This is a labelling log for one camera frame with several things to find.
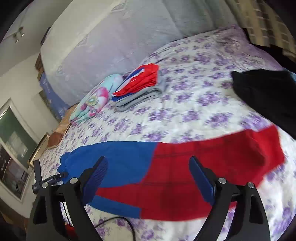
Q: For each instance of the folded floral blanket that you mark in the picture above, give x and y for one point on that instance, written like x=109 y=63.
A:
x=96 y=99

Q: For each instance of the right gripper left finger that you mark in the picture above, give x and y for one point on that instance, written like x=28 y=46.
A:
x=46 y=220

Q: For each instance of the blue and red pants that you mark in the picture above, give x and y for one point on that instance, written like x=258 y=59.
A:
x=152 y=180

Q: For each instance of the window with white frame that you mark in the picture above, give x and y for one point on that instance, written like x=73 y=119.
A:
x=18 y=143

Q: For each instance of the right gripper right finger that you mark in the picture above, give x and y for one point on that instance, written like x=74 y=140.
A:
x=249 y=220

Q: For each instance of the folded grey garment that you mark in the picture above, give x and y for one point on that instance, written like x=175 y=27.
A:
x=143 y=95

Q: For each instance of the black garment on bed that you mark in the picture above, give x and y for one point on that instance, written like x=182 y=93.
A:
x=270 y=93

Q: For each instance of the checkered beige curtain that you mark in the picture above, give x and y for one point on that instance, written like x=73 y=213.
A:
x=264 y=26

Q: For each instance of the blue patterned bedding stack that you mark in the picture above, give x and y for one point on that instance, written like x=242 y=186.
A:
x=53 y=102

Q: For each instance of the purple floral bedspread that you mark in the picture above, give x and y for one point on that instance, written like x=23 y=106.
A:
x=198 y=104

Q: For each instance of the folded red blue garment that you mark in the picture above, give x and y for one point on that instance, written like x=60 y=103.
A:
x=142 y=77

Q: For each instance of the white lace covered headboard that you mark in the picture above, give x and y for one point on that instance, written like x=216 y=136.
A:
x=93 y=39

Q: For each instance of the framed picture leaning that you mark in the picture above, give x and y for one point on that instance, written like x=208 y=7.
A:
x=39 y=150

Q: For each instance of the orange brown pillow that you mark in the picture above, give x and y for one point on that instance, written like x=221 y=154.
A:
x=64 y=125

